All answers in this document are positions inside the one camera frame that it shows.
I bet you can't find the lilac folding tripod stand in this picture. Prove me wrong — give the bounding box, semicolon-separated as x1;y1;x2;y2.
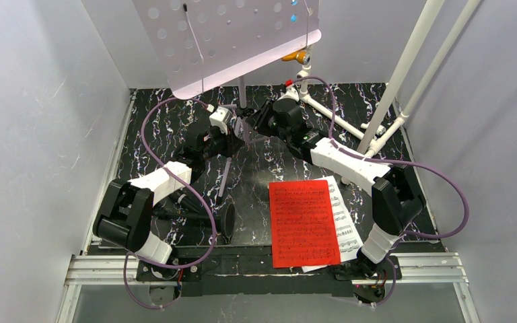
217;76;250;202

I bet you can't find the lilac perforated music desk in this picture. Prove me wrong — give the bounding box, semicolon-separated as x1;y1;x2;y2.
133;0;321;99

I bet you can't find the red sheet music page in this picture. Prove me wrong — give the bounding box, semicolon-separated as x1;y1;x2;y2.
269;180;341;268

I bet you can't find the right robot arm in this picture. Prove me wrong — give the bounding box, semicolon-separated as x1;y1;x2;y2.
245;98;425;277

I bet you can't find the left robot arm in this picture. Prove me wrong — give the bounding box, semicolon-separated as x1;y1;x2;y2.
92;126;244;268

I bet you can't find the black microphone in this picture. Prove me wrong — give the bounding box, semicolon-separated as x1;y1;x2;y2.
176;194;209;217

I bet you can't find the black microphone desk stand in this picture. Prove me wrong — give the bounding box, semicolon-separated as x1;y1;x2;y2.
152;202;236;244

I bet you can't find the blue tap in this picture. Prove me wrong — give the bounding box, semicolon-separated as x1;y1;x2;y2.
290;0;298;23

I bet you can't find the white sheet music page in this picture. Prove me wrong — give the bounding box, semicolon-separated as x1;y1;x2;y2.
316;176;362;262

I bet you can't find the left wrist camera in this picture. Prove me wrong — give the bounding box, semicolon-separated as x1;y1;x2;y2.
206;104;233;135

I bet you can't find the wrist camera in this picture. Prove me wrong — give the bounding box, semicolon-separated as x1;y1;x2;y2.
277;79;301;102
206;104;233;135

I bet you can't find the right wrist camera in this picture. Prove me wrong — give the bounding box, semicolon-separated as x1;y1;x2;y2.
277;79;301;102

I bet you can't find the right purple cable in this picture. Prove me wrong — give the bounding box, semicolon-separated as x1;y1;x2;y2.
291;76;471;306

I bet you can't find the white pvc pipe frame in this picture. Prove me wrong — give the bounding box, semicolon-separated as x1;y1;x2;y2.
296;0;483;186

